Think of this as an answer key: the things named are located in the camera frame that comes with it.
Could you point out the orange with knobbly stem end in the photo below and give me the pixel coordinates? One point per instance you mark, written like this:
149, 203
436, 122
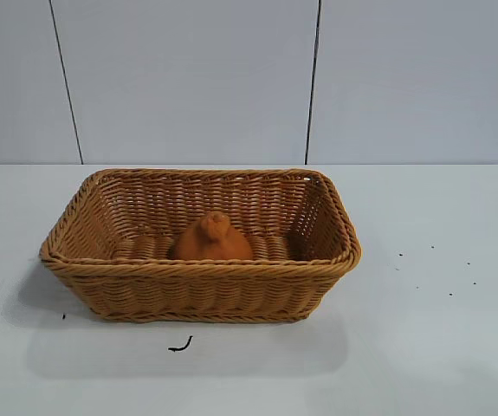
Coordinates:
214, 245

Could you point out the curved black scrap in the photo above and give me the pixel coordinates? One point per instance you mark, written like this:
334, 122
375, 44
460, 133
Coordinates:
183, 345

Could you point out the brown woven wicker basket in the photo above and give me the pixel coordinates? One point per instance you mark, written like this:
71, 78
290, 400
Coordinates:
196, 286

